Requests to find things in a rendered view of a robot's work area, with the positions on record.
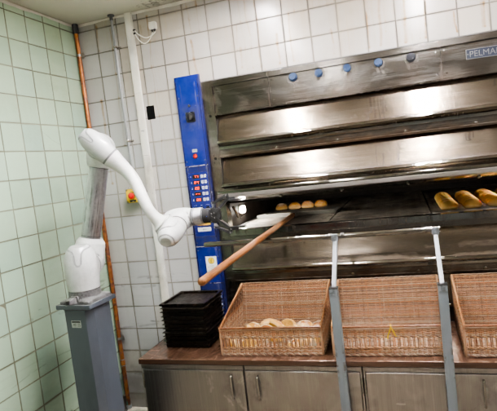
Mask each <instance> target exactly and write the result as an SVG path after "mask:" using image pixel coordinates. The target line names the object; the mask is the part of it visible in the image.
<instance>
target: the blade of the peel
mask: <svg viewBox="0 0 497 411"><path fill-rule="evenodd" d="M339 207H340V206H331V207H322V208H313V209H303V210H285V211H276V212H269V213H265V214H260V215H257V219H269V218H279V217H287V216H289V215H290V213H291V212H293V211H297V216H299V215H309V214H327V213H336V211H337V210H338V209H339Z"/></svg>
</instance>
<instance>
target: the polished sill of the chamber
mask: <svg viewBox="0 0 497 411"><path fill-rule="evenodd" d="M487 218H497V209H488V210H468V211H457V212H446V213H436V214H415V215H404V216H394V217H383V218H372V219H351V220H341V221H330V222H319V223H299V224H288V225H283V226H282V227H281V228H279V229H278V230H276V231H275V232H273V233H284V232H306V231H317V230H328V229H340V228H362V227H374V226H385V225H397V224H409V223H430V222H441V221H453V220H465V219H487ZM272 227H273V226H266V227H255V228H240V229H238V230H233V233H232V234H230V236H249V235H261V234H262V233H264V232H266V231H267V230H269V229H270V228H272Z"/></svg>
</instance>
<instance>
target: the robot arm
mask: <svg viewBox="0 0 497 411"><path fill-rule="evenodd" d="M78 141H79V143H80V145H81V146H82V147H83V148H84V149H85V150H86V164H87V165H88V166H89V171H88V179H87V186H86V200H85V209H84V216H83V224H82V231H81V236H80V237H79V238H78V239H77V240H76V243H75V245H72V246H70V247H69V248H68V249H67V251H66V253H65V256H64V274H65V280H66V283H67V287H68V298H66V299H65V300H63V301H61V302H60V305H66V306H71V305H90V304H92V303H93V302H96V301H98V300H100V299H101V298H104V297H107V296H109V295H111V292H109V291H102V290H101V286H100V277H99V276H100V272H101V271H102V269H103V266H104V263H105V242H104V240H103V238H101V232H102V225H103V211H104V203H105V196H106V188H107V181H108V169H110V168H111V169H112V170H114V171H116V172H117V173H119V174H120V175H122V176H123V177H124V178H125V179H126V180H127V181H128V183H129V184H130V186H131V188H132V190H133V192H134V195H135V196H136V198H137V200H138V202H139V204H140V206H141V208H142V210H143V212H144V214H145V215H146V216H147V218H148V219H149V220H150V221H151V222H152V224H153V225H154V227H155V232H156V234H157V239H158V241H159V243H160V244H161V245H163V246H164V247H171V246H174V245H176V244H177V243H178V242H179V241H180V240H181V239H182V238H183V236H184V234H185V231H186V230H187V229H188V228H190V227H191V226H196V225H201V224H202V225H203V224H205V223H214V227H213V228H215V229H219V230H222V231H224V232H227V233H229V234H232V233H233V230H238V229H240V228H243V227H246V226H247V225H236V226H231V225H229V224H228V223H226V222H225V221H223V219H222V212H221V211H220V209H221V208H222V207H223V206H224V205H225V204H226V203H227V201H236V200H242V199H243V197H241V198H235V197H229V196H228V193H226V194H224V195H223V196H221V197H219V198H218V199H217V200H216V201H211V202H210V204H211V205H212V208H205V209H204V208H202V207H200V208H177V209H172V210H169V211H167V212H166V213H165V215H163V214H160V213H159V212H158V211H157V210H156V209H155V208H154V206H153V205H152V203H151V201H150V198H149V196H148V194H147V192H146V189H145V187H144V186H143V183H142V181H141V179H140V178H139V175H138V174H137V173H136V171H135V170H134V168H133V167H132V166H131V165H130V164H129V163H128V161H127V160H126V159H125V158H124V157H123V156H122V155H121V154H120V153H119V151H118V150H117V149H116V147H115V144H114V142H113V140H112V139H111V138H110V137H109V136H108V135H106V134H103V133H99V132H97V131H96V130H92V129H89V128H87V129H84V130H83V131H82V132H81V133H80V134H79V136H78ZM224 197H225V198H226V199H225V200H224V201H223V202H222V203H221V205H220V206H219V207H218V208H217V207H215V205H216V203H217V202H219V201H220V200H222V199H223V198H224ZM217 222H219V223H221V224H223V225H224V226H225V227H227V228H229V229H230V230H229V229H226V228H223V227H221V226H218V224H217Z"/></svg>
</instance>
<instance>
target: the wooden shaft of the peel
mask: <svg viewBox="0 0 497 411"><path fill-rule="evenodd" d="M294 216H295V214H294V213H291V214H290V215H289V216H287V217H286V218H284V219H283V220H281V221H280V222H278V223H277V224H276V225H275V226H273V227H272V228H270V229H269V230H267V231H266V232H264V233H262V234H261V235H260V236H259V237H257V238H256V239H254V240H253V241H251V242H250V243H248V244H247V245H246V246H245V247H243V248H242V249H240V250H239V251H237V252H236V253H234V254H233V255H232V256H231V257H229V258H228V259H226V260H224V261H223V262H222V263H220V264H218V265H217V266H216V267H215V268H213V269H212V270H210V271H209V272H207V273H206V274H204V275H203V276H202V277H201V278H199V280H198V285H200V286H203V285H206V284H207V283H208V282H210V281H211V280H212V279H213V278H214V277H215V276H217V275H218V274H220V273H221V272H223V271H224V270H225V269H227V268H228V267H229V266H230V265H232V264H233V263H234V262H235V261H237V260H238V259H240V258H241V257H242V256H244V255H245V254H247V253H248V252H249V251H250V250H251V249H252V248H254V247H255V246H256V245H258V244H259V243H261V242H262V241H264V240H265V239H266V238H267V237H268V236H269V235H271V234H272V233H273V232H275V231H276V230H278V229H279V228H281V227H282V226H283V225H285V224H286V222H288V221H289V220H290V219H292V218H293V217H294Z"/></svg>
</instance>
